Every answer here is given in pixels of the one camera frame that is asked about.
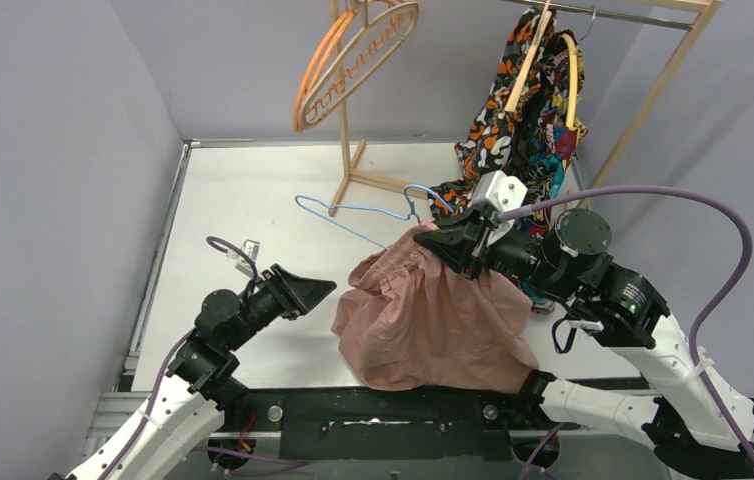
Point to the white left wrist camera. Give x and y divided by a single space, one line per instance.
246 261

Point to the pink shorts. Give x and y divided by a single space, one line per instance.
407 321

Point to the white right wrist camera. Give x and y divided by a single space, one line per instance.
497 193

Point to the curved wooden hanger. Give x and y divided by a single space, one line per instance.
572 98

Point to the colourful comic print shorts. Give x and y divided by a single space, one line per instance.
548 148

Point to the beige notched wooden hanger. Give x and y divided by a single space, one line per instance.
357 63

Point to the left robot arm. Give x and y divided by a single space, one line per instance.
195 385

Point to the straight wooden hanger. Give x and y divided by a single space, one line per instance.
511 105

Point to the orange camouflage shorts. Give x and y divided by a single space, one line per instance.
493 139

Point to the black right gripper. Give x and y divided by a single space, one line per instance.
461 241

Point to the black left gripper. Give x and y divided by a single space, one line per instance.
282 293

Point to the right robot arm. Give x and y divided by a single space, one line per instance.
694 422

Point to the orange plastic hanger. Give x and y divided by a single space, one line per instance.
314 69

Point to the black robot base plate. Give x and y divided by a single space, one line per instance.
357 423

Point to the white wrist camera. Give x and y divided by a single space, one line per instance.
497 193
246 261

